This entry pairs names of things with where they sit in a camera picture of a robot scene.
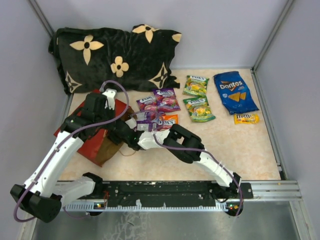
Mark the red brown paper bag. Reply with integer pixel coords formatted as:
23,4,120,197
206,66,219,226
54,89,133,167

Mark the purple candy packet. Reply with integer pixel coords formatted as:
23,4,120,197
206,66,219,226
153,88,181,113
136,111,160,132
136,96,157,112

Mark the orange Fox's fruits packet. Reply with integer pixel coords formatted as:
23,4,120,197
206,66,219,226
158,114,179,130

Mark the green Fox's candy packet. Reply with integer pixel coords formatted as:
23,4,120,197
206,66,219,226
182,75,209,97

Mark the yellow M&M's packet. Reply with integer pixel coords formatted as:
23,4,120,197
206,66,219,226
233,114,260,125

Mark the blue Doritos chip bag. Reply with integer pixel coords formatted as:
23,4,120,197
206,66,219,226
213,71,259,115

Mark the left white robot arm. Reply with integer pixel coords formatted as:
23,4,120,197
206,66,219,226
10,89,117,223

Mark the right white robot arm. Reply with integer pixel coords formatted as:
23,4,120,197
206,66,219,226
107,119,241,198

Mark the black flower pattern pillow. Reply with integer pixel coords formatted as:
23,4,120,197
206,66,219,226
48,24,182,95

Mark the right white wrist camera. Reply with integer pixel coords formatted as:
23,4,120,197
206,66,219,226
125,117,137,130

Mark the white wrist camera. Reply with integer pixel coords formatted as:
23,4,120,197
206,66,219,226
102,88,117,110
125,117,137,130

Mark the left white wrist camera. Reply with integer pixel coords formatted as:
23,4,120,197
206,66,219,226
102,88,117,110

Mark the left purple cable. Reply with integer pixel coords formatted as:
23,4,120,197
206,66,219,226
12,79,130,223

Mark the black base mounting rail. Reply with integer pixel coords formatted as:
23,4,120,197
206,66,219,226
80,180,253,208

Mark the aluminium frame rail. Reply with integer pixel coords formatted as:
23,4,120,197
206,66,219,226
57,180,301,201

